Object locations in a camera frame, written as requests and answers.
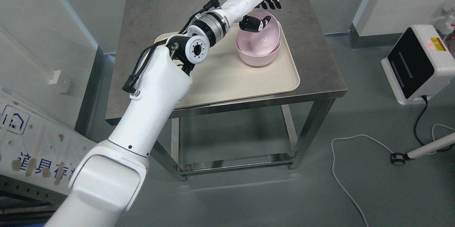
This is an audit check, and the pink bowl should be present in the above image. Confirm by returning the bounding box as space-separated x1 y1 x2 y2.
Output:
237 11 281 56
236 41 281 68

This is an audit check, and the white stand leg with caster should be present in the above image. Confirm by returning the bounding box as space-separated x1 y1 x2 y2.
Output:
390 133 455 165

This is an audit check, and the white wall socket box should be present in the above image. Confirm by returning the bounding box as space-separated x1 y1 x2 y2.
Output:
48 70 71 94

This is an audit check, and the stainless steel table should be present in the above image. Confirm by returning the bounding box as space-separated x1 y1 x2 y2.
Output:
105 0 347 180

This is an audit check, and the red cable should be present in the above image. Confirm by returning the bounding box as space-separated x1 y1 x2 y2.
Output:
444 21 455 54

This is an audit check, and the black power cable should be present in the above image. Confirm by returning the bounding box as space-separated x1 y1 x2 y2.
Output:
413 95 455 152

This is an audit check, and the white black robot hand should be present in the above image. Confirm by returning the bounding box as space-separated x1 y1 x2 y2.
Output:
214 0 282 32

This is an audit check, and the beige plastic tray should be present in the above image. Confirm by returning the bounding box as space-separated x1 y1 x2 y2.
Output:
176 24 300 109

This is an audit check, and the white floor cable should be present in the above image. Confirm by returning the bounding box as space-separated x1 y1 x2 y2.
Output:
331 134 395 227

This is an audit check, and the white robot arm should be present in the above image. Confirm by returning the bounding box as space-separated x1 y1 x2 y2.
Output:
46 0 225 227

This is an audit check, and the white black box device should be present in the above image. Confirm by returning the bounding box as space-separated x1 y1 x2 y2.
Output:
381 25 455 105

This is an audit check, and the white printed board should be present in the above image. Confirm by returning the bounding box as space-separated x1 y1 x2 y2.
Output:
0 86 95 195

